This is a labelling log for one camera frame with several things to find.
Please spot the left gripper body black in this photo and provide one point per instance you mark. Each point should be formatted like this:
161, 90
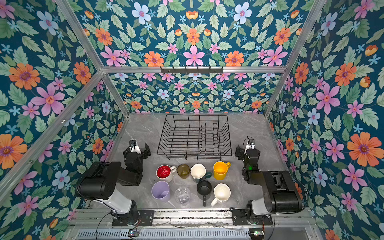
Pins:
141, 151

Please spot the white mug red inside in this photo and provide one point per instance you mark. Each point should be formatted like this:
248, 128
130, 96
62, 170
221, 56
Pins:
166, 173

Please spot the lavender plastic cup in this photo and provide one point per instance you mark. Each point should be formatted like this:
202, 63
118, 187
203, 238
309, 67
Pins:
161, 191

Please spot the olive green glass cup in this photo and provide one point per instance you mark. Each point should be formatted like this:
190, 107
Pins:
183, 171

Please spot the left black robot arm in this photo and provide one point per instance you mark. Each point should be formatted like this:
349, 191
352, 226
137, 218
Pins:
98, 184

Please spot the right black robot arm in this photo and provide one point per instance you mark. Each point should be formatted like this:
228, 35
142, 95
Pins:
280, 194

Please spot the yellow mug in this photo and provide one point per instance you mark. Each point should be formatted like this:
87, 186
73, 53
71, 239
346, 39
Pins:
220, 170

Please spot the white ceramic mug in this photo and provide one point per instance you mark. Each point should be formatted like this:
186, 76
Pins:
222, 193

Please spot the cream mug green outside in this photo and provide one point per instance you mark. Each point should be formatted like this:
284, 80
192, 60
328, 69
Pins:
199, 173

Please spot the black mug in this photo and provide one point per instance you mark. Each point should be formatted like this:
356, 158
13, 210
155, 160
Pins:
204, 189

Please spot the clear glass cup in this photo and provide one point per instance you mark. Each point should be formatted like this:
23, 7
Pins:
182, 195

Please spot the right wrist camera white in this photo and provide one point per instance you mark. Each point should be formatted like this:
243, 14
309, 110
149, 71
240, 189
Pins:
249, 145

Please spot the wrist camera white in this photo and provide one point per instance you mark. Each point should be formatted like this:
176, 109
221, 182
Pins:
135, 148
249, 145

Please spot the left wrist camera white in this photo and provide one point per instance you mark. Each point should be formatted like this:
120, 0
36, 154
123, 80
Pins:
135, 148

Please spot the black wire dish rack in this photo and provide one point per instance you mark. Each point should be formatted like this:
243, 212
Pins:
195, 137

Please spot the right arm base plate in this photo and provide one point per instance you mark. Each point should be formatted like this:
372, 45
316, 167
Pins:
242, 217

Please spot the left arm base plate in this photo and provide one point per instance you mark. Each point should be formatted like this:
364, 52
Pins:
133, 218

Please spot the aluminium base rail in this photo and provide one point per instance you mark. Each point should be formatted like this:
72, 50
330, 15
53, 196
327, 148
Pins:
193, 224

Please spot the metal hook rail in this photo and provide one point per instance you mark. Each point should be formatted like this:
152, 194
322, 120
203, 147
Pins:
192, 70

